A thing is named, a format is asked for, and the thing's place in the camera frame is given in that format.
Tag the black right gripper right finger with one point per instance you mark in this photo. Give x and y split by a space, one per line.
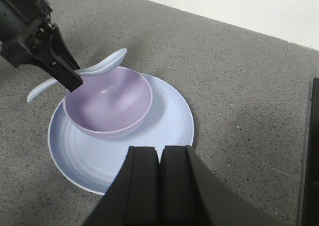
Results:
192 196

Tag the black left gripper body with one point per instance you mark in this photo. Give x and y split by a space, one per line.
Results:
19 20

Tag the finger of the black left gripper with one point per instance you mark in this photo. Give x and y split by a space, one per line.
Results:
60 67
61 49

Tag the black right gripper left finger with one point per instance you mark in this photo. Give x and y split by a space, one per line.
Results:
133 197

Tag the light blue plastic spoon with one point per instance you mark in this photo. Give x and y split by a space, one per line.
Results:
105 66

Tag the purple plastic bowl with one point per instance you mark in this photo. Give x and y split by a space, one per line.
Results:
109 106

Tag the light blue plastic plate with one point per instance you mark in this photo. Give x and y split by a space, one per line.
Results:
92 164

